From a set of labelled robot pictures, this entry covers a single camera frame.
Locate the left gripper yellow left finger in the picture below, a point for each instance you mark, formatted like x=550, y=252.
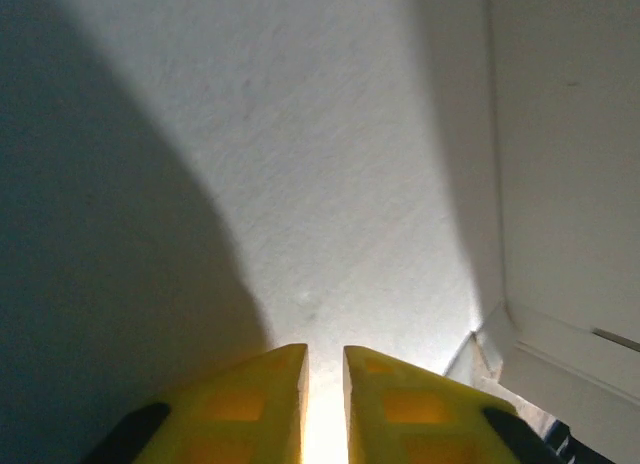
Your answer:
x=225, y=419

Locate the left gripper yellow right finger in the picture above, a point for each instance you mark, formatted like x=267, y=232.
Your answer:
x=425, y=419

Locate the white and yellow paper box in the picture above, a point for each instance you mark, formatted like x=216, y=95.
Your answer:
x=325, y=134

